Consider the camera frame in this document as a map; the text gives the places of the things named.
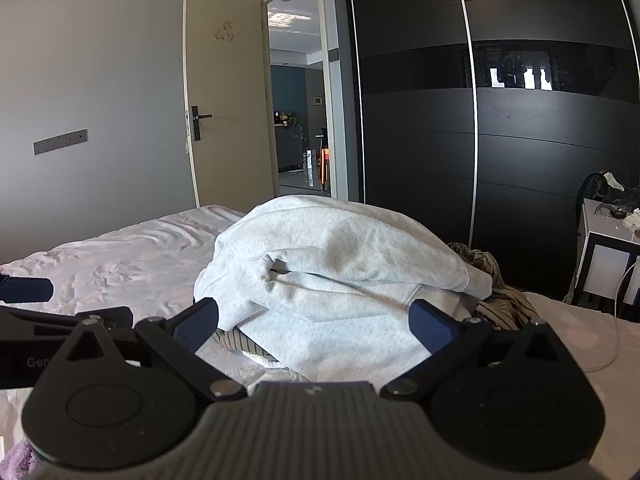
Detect light grey printed sweatshirt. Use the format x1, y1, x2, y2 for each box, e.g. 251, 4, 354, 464
192, 195, 493, 381

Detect white door frame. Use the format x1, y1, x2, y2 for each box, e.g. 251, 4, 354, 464
260, 0, 351, 201

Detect bed with pink dotted sheet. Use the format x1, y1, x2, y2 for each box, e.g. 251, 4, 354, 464
0, 204, 640, 480

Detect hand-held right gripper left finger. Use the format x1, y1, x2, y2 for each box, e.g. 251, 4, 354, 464
52, 298, 247, 402

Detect brown striped garment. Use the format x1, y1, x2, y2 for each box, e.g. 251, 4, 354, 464
212, 242, 541, 366

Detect white nightstand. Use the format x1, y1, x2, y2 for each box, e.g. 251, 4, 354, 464
570, 197, 640, 321

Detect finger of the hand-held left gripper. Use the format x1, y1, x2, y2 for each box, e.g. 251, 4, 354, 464
0, 306, 135, 347
0, 274, 55, 305

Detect white cable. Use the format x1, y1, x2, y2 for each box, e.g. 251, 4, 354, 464
587, 255, 640, 373

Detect grey wall switch panel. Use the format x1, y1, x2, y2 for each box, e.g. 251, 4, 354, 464
32, 129, 90, 156

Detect black sliding wardrobe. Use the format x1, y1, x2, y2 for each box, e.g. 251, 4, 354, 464
342, 0, 640, 311

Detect cream door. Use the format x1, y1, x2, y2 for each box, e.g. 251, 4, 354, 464
181, 0, 276, 208

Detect purple cloth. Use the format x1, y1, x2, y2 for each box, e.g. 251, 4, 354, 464
0, 440, 36, 480

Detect dark door handle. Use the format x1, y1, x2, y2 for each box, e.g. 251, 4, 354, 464
185, 105, 213, 142

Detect black bag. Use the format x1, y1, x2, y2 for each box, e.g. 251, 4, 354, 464
577, 171, 628, 211

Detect dark hallway cabinet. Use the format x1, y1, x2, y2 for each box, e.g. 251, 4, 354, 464
274, 125, 307, 173

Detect potted plant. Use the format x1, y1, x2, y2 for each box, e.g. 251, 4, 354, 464
280, 111, 307, 141

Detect dark glasses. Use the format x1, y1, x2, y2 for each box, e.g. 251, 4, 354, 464
592, 201, 628, 220

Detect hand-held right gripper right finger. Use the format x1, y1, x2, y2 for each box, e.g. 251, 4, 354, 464
381, 299, 576, 402

